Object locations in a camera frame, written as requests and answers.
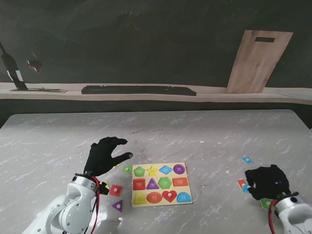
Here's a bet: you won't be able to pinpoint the purple triangle puzzle piece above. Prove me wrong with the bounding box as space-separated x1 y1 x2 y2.
112 199 124 213

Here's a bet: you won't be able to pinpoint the wooden shape puzzle board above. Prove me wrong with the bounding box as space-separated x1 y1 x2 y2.
131 162 194 208

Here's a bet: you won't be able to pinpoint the red arm cables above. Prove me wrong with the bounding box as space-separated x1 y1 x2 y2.
268 199 277 234
90 177 103 234

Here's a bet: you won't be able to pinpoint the dark wine bottle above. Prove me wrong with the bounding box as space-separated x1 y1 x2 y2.
0 41 29 90

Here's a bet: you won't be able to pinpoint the long wooden shelf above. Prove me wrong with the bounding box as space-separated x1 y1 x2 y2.
0 82 312 105

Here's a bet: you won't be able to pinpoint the long black tray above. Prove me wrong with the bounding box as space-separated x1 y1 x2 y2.
81 84 197 97

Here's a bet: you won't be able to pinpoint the red wine glass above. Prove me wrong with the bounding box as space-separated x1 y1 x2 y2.
26 51 47 91

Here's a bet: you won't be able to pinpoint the red left arm cables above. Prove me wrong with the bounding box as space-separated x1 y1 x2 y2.
90 177 103 234

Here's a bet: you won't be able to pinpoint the red heart puzzle piece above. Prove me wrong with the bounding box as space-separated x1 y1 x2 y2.
162 190 178 203

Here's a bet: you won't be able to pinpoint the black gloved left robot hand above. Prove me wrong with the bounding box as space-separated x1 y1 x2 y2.
84 136 134 177

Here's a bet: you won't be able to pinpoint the flat wooden coaster board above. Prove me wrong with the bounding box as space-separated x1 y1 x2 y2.
9 87 68 94

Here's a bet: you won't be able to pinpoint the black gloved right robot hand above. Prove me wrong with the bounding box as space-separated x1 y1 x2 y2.
244 164 291 201

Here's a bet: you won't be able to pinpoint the red square puzzle piece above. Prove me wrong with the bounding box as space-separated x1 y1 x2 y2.
109 184 123 197

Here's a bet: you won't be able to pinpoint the red right arm cables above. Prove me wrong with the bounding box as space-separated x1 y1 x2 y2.
268 199 277 234

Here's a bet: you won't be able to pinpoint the wooden cutting board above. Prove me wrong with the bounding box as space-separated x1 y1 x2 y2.
225 30 294 94

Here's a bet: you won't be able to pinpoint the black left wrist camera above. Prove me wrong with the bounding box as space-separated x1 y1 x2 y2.
97 182 109 196

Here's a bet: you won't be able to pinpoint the green pentagon puzzle piece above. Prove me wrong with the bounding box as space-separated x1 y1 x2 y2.
259 197 275 209

